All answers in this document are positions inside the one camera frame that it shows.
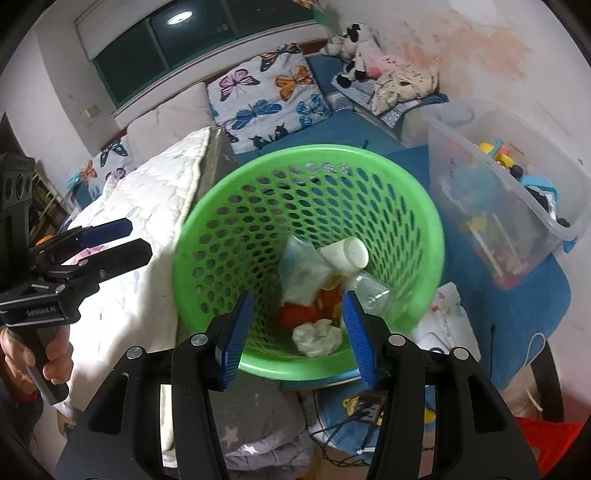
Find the clear plastic cup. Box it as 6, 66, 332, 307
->
342, 270, 391, 316

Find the white paper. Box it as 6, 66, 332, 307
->
291, 319, 342, 358

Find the red foam fruit net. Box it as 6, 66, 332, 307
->
276, 288, 342, 332

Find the white paper cup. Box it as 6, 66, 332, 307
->
318, 237, 370, 277

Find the person's left hand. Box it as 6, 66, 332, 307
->
0, 324, 75, 386

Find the white quilted mattress pad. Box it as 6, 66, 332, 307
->
59, 126, 219, 416

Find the left butterfly pillow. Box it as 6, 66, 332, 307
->
78, 135, 137, 202

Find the butterfly pillow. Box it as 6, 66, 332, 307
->
78, 135, 137, 202
207, 43, 332, 154

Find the green plastic basket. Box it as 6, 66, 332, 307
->
172, 145, 445, 382

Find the grey pillow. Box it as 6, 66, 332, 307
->
127, 82, 216, 166

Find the clear plastic storage box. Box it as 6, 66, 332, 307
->
421, 99, 590, 290

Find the right butterfly pillow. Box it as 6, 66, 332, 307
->
207, 43, 332, 154

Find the spotted cloth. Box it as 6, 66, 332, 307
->
370, 64, 439, 116

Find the dark window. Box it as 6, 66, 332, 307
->
92, 1, 312, 107

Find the pink plush toy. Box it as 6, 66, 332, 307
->
366, 54, 407, 79

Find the cow plush toy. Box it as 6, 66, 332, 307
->
320, 23, 384, 88

